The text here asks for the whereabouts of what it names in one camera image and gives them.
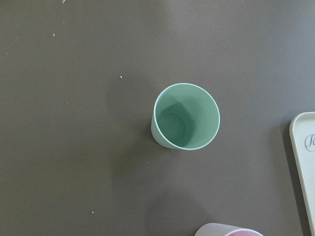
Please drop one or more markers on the pink cup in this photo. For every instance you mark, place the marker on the pink cup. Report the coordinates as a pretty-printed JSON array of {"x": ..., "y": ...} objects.
[{"x": 216, "y": 229}]

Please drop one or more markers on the mint green cup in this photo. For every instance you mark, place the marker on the mint green cup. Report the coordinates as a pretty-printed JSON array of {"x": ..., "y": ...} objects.
[{"x": 185, "y": 116}]

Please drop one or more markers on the cream plastic tray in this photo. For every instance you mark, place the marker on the cream plastic tray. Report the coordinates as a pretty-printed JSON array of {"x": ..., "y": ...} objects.
[{"x": 302, "y": 135}]

